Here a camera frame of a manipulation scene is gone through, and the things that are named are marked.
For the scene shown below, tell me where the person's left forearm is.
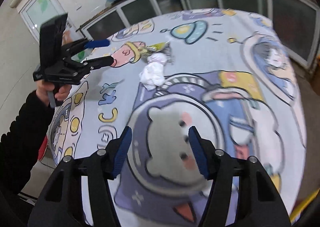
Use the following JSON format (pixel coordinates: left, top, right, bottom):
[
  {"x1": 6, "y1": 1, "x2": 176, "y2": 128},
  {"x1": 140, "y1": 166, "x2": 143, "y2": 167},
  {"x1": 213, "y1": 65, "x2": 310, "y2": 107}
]
[{"x1": 1, "y1": 91, "x2": 54, "y2": 226}]

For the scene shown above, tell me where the yellow rimmed black trash bin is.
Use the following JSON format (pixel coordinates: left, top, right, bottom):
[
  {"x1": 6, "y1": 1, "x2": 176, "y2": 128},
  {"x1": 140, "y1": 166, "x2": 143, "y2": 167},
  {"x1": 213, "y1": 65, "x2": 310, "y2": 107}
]
[{"x1": 290, "y1": 189, "x2": 319, "y2": 225}]

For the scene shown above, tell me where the glass door kitchen cabinet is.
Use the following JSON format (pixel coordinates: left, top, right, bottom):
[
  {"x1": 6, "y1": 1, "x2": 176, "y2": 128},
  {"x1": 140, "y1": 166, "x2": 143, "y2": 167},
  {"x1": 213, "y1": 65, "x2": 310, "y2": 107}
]
[{"x1": 79, "y1": 0, "x2": 319, "y2": 69}]

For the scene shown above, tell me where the person's left hand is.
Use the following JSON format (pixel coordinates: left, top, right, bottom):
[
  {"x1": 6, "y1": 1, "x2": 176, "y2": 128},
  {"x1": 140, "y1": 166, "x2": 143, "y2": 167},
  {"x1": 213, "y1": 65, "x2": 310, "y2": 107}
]
[{"x1": 36, "y1": 80, "x2": 72, "y2": 106}]

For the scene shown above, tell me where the flower painted glass door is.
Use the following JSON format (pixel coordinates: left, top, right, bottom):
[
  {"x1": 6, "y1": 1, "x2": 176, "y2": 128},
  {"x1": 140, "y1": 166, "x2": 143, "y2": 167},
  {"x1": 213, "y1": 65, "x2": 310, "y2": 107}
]
[{"x1": 18, "y1": 0, "x2": 83, "y2": 42}]

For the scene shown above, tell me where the white tied plastic bag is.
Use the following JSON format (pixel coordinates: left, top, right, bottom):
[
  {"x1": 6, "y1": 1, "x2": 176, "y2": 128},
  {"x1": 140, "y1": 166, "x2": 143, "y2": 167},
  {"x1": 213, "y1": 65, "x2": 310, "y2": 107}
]
[{"x1": 139, "y1": 52, "x2": 167, "y2": 91}]

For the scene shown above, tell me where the yellow crumpled wrapper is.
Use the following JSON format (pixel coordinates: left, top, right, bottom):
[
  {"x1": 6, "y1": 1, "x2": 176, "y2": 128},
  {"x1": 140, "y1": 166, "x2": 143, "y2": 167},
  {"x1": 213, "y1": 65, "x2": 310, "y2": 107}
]
[{"x1": 139, "y1": 42, "x2": 174, "y2": 63}]

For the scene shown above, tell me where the cartoon printed tablecloth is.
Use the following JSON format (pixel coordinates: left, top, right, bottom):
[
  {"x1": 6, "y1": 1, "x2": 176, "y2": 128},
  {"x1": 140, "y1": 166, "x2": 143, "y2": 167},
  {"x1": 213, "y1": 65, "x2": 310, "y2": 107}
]
[{"x1": 47, "y1": 9, "x2": 306, "y2": 226}]

